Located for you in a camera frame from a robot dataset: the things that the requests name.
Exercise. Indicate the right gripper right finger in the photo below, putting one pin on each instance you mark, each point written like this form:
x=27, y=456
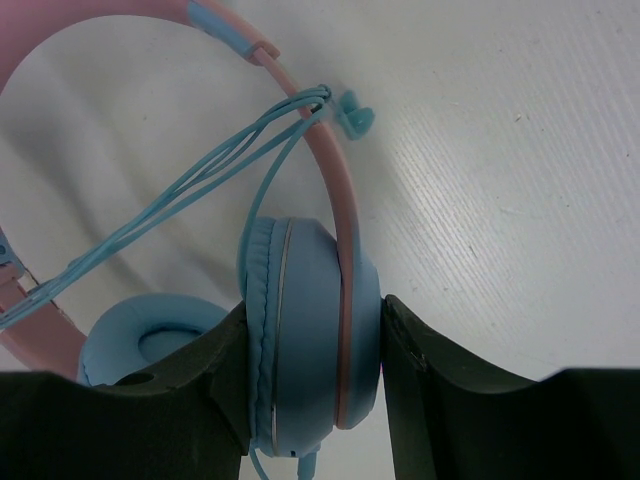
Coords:
x=454, y=415

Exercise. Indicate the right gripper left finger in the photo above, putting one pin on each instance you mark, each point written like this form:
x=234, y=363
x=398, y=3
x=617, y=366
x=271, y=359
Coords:
x=185, y=417

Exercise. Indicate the pink blue cat-ear headphones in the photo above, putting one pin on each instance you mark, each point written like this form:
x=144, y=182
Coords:
x=312, y=297

